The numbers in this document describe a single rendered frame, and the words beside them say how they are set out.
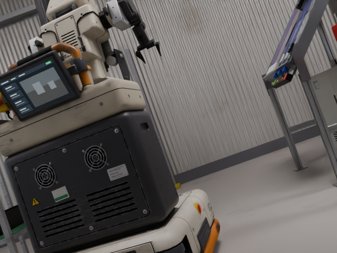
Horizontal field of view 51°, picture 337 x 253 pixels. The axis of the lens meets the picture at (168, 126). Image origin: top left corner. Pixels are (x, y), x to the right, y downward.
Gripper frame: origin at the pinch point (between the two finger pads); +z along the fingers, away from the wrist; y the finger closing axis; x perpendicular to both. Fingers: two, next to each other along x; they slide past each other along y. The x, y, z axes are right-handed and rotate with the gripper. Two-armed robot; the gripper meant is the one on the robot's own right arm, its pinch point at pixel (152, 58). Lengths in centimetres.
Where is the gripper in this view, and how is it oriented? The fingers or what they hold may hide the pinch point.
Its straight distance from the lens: 203.2
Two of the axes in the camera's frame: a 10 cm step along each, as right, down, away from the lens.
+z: 4.3, 8.1, 4.1
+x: 0.0, 4.5, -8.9
